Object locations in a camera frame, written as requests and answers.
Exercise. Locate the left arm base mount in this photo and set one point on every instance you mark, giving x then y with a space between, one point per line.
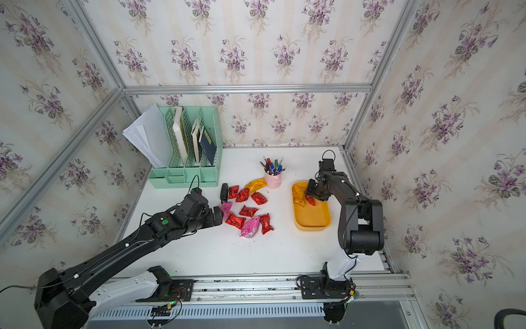
169 289

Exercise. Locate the red tea bag under yellow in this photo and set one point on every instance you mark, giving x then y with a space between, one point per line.
243 195

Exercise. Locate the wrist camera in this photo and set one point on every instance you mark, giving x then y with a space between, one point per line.
326 165
196 190

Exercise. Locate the small yellow tea bag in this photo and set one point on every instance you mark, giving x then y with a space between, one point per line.
299 197

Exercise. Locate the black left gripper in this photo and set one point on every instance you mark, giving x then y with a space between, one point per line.
211 221

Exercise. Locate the pink tea bag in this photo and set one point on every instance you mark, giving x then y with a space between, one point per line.
251 227
225 209

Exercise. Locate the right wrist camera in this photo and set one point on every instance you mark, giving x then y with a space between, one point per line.
326 165

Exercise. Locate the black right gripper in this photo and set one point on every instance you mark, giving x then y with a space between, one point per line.
309 190

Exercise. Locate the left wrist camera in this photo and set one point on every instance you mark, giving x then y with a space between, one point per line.
196 190

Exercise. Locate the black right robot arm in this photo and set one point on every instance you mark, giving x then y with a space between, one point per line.
360 226

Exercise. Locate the red tea bag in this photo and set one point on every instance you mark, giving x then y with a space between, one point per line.
235 221
258 198
265 222
248 212
243 195
233 192
310 200

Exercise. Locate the dark blue book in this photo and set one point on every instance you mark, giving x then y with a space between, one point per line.
207 145

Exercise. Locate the pens in cup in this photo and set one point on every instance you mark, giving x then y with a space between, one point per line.
273 167

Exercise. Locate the yellow plastic storage box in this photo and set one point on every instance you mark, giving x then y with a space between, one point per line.
311 218

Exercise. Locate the tan worn-edge book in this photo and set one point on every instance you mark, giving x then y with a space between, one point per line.
195 139

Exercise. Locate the yellow tea bag by cup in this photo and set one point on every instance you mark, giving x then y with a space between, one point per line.
256 185

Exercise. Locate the black stapler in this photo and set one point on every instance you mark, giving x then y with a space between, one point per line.
224 194

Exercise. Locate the green desk file organizer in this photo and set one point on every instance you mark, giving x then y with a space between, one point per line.
204 174

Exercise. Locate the pink pen cup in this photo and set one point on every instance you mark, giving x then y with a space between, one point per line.
273 181

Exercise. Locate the red tea bag by stapler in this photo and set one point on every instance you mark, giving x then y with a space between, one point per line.
233 192

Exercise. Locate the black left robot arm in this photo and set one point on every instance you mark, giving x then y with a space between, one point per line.
69 298

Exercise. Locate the white paper stack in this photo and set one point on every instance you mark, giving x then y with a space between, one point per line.
149 135

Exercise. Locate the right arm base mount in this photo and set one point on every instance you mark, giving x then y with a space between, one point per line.
323 287

